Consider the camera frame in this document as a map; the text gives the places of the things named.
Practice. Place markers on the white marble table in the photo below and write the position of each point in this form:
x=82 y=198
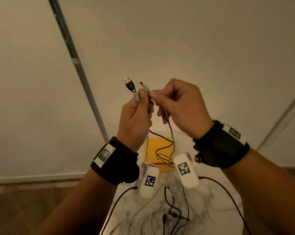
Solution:
x=216 y=208

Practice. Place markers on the person's right forearm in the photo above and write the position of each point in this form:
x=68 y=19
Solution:
x=267 y=193

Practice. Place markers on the person's right hand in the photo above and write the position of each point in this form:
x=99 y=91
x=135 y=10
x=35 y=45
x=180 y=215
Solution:
x=186 y=107

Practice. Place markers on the white baseboard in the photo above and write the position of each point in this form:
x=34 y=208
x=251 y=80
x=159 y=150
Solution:
x=40 y=178

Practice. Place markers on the black right wristband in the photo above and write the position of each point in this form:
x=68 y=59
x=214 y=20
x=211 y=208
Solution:
x=218 y=149

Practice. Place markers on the yellow box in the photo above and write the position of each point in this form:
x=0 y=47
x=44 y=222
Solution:
x=153 y=149

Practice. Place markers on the black wristband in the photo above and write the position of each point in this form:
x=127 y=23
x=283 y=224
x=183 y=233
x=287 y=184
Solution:
x=120 y=166
x=218 y=149

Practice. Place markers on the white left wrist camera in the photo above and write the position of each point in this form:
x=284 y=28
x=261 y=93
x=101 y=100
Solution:
x=150 y=181

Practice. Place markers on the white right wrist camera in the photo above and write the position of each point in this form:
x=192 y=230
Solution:
x=186 y=171

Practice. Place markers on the person's left hand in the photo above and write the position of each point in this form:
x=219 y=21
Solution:
x=134 y=122

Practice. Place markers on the black left wristband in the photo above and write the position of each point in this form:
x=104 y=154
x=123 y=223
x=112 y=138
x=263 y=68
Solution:
x=120 y=166

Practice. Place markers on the person's left forearm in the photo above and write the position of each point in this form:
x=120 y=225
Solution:
x=76 y=208

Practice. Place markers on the slotted metal wall rail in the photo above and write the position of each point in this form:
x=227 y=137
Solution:
x=282 y=122
x=79 y=68

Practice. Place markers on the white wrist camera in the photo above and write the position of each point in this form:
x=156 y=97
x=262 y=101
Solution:
x=150 y=181
x=186 y=171

